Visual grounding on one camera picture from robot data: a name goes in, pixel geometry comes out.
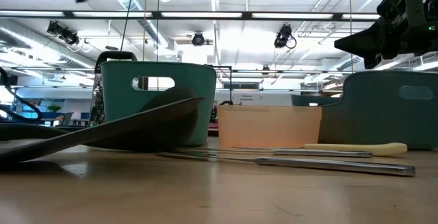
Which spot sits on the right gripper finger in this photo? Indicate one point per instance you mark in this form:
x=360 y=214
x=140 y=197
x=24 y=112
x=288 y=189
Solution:
x=369 y=53
x=366 y=37

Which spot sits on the dark blue-green plastic bin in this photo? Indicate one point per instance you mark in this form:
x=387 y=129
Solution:
x=369 y=121

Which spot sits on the light teal plastic bin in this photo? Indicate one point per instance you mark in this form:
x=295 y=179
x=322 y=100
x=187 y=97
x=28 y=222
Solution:
x=119 y=107

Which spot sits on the black overhead rig beam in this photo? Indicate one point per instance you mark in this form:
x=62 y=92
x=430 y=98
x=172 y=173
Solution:
x=246 y=15

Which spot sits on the white sign board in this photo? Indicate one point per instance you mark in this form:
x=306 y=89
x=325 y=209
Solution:
x=251 y=98

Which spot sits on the orange translucent plastic bin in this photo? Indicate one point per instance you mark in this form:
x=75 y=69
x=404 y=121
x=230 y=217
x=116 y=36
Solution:
x=267 y=128

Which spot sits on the small green plant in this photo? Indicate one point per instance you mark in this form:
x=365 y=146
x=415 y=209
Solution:
x=54 y=108

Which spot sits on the thin black metal stand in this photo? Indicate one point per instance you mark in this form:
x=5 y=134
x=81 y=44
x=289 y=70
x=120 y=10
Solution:
x=231 y=87

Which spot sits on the black ceiling camera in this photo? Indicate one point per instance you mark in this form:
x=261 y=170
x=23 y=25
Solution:
x=198 y=39
x=65 y=34
x=283 y=35

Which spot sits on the silver ventilation duct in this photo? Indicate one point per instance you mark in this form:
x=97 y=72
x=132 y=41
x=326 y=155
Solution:
x=41 y=51

